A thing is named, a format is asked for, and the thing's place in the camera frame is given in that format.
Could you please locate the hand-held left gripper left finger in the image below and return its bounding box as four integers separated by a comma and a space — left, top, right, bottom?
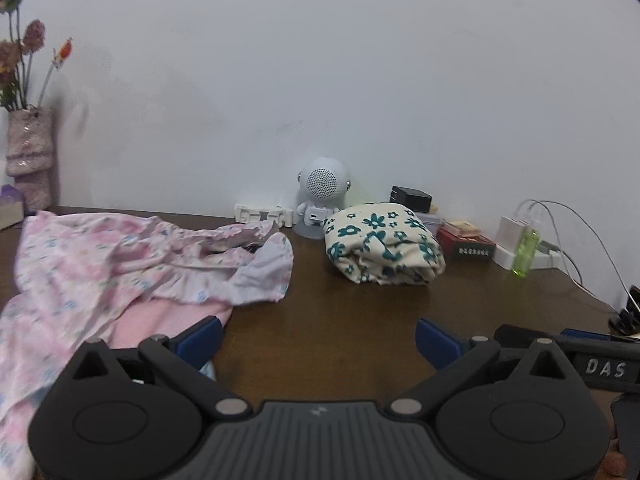
72, 316, 253, 418

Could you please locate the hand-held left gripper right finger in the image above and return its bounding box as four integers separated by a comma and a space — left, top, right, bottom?
385, 316, 568, 418

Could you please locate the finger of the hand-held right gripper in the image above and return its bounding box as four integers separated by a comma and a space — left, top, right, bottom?
560, 329, 640, 345
494, 324, 577, 358

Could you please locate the plain pink garment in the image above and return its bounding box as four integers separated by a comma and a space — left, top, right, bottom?
107, 300, 233, 351

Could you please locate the cream garment with teal flowers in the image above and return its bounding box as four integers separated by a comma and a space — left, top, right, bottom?
322, 202, 447, 287

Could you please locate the pink floral garment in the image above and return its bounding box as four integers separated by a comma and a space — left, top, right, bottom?
0, 210, 281, 480

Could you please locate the person's right hand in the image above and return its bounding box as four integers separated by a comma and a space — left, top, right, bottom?
601, 420, 628, 480

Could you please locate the black clip phone holder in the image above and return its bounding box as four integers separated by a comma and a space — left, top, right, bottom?
607, 285, 640, 336

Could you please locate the green liquid bottle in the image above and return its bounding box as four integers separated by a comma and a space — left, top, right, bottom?
511, 220, 541, 278

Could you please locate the white power strip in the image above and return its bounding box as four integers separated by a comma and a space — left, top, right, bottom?
492, 247, 563, 272

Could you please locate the lilac ruffled garment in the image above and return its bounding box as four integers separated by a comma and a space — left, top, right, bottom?
150, 220, 294, 307

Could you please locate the dark red box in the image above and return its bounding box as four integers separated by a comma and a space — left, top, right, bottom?
437, 227, 497, 262

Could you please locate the white charger block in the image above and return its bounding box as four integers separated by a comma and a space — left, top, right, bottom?
496, 216, 526, 256

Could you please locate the small tan box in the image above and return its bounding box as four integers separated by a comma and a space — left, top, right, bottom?
445, 219, 483, 237

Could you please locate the grey tin box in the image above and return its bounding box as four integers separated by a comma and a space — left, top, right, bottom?
415, 210, 446, 233

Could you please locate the white plug strip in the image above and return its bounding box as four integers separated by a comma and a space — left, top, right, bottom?
235, 203, 293, 227

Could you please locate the black power adapter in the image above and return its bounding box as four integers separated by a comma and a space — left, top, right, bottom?
390, 186, 433, 213

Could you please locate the white robot speaker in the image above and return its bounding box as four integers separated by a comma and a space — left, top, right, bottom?
294, 156, 352, 238

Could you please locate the purple tissue box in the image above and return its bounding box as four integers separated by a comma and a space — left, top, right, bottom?
0, 185, 26, 231

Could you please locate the pink fuzzy vase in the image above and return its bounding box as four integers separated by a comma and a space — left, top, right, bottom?
5, 105, 55, 213

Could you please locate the dried rose bouquet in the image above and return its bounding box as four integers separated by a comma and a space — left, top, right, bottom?
0, 0, 73, 113

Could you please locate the white charging cable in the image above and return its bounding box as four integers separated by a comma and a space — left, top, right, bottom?
517, 200, 631, 306

